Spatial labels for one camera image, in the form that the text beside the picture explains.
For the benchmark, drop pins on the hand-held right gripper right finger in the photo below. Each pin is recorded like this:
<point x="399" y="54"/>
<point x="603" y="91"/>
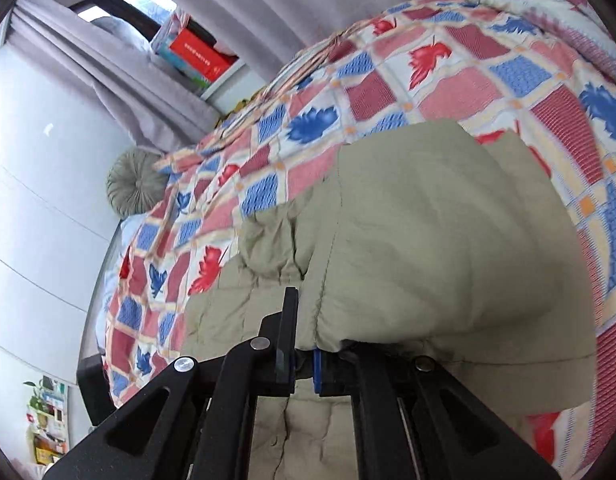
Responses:
<point x="317" y="371"/>

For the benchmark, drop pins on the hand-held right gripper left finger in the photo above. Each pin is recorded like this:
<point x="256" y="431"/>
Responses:
<point x="286" y="366"/>

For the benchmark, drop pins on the khaki padded jacket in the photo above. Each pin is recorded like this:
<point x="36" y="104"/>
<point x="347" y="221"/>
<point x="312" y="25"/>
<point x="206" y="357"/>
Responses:
<point x="427" y="240"/>

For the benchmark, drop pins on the round grey pleated cushion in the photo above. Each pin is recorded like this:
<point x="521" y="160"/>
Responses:
<point x="130" y="185"/>

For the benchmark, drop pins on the cluttered shelf with plants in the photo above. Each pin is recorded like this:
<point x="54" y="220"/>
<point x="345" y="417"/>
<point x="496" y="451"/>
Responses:
<point x="45" y="420"/>

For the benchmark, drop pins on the white wardrobe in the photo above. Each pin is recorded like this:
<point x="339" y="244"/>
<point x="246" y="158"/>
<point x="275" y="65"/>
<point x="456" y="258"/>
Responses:
<point x="43" y="210"/>

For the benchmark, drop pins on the leaf print patchwork blanket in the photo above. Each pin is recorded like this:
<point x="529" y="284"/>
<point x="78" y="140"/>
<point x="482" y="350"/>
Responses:
<point x="368" y="85"/>

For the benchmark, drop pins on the teal book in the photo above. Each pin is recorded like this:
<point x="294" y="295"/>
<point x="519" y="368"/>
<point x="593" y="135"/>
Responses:
<point x="180" y="67"/>

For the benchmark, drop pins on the red box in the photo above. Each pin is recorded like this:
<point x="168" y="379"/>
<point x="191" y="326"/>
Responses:
<point x="200" y="55"/>

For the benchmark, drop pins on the grey curtain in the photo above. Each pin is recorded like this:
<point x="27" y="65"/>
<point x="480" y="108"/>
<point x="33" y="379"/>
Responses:
<point x="288" y="10"/>

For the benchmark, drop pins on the pale printed package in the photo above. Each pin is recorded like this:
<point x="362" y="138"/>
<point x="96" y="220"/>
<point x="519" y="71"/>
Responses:
<point x="168" y="30"/>

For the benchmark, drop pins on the black bed frame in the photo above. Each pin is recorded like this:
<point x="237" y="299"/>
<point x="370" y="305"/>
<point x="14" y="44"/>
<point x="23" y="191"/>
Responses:
<point x="93" y="390"/>

